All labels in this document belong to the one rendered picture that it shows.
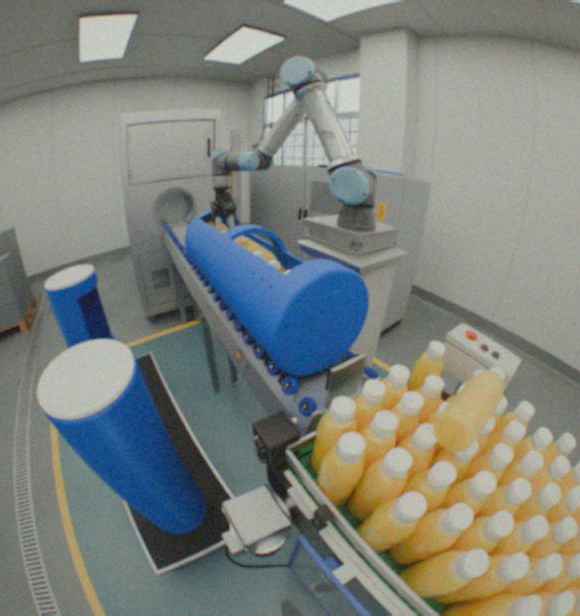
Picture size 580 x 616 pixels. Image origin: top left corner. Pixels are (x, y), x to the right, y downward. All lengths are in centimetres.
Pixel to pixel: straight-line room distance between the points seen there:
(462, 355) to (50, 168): 557
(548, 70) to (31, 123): 690
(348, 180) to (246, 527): 89
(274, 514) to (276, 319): 40
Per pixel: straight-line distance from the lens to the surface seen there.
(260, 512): 60
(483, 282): 327
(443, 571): 42
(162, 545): 139
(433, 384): 53
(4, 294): 374
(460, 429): 41
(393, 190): 214
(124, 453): 72
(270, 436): 51
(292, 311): 53
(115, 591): 163
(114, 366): 68
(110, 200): 538
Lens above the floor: 143
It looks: 30 degrees down
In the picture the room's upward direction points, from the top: 2 degrees clockwise
